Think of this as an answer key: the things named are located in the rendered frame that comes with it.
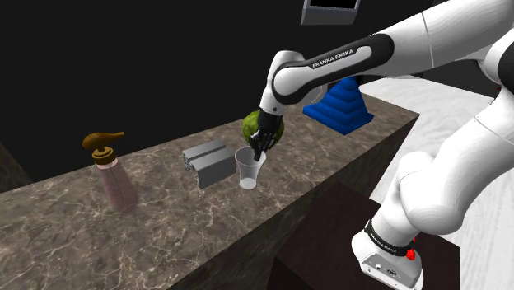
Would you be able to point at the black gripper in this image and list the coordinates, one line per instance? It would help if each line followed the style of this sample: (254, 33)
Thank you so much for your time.
(268, 121)

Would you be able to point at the clear plastic cup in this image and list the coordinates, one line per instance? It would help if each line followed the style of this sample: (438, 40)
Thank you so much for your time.
(248, 170)

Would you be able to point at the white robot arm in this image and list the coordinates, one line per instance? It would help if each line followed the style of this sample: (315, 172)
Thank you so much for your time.
(441, 188)

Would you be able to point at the green round fruit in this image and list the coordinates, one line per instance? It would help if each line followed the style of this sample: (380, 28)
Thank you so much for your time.
(249, 125)

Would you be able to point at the grey metal profile block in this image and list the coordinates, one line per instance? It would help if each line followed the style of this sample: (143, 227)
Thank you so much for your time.
(211, 162)

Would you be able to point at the blue stepped pyramid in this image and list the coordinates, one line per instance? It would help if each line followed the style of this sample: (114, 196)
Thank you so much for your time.
(341, 110)

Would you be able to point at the dark robot stand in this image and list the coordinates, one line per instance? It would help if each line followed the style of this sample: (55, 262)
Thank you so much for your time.
(321, 237)

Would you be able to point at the grey framed dark panel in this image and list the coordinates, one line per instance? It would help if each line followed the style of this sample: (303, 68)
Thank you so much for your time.
(327, 16)

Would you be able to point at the pink soap dispenser bottle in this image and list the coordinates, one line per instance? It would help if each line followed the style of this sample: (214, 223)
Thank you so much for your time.
(116, 184)

